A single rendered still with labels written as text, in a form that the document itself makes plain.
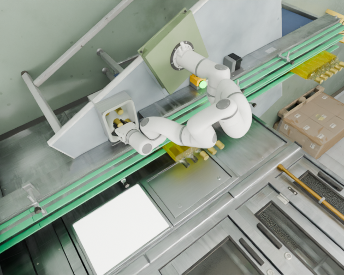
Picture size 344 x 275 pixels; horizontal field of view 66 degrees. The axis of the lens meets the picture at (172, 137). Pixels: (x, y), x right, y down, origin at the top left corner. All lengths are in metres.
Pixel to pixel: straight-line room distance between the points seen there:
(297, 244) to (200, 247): 0.48
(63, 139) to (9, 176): 0.61
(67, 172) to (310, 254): 1.28
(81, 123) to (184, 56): 0.61
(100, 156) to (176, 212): 0.51
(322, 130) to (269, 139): 3.49
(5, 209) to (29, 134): 0.73
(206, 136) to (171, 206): 0.61
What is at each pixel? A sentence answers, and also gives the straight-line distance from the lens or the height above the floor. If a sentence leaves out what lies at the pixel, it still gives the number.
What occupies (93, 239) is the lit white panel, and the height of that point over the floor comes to 1.13.
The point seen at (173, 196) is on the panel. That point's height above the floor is 1.18.
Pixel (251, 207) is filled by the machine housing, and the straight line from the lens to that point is 1.55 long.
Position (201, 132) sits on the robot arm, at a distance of 0.95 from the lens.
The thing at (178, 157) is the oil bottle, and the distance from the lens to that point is 1.45.
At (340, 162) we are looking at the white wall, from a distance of 5.99.
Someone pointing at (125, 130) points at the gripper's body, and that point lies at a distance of 1.27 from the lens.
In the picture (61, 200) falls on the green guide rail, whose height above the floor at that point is 0.94.
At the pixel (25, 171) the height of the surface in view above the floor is 0.47.
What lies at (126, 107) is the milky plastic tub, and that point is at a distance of 1.44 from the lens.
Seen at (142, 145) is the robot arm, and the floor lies 1.11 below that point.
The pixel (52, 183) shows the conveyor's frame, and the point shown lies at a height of 0.83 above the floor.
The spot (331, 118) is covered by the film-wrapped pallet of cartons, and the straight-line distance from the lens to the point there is 5.58.
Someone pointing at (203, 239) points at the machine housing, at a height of 1.45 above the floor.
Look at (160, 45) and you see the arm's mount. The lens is 1.31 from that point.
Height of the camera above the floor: 1.78
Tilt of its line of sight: 33 degrees down
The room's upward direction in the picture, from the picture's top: 135 degrees clockwise
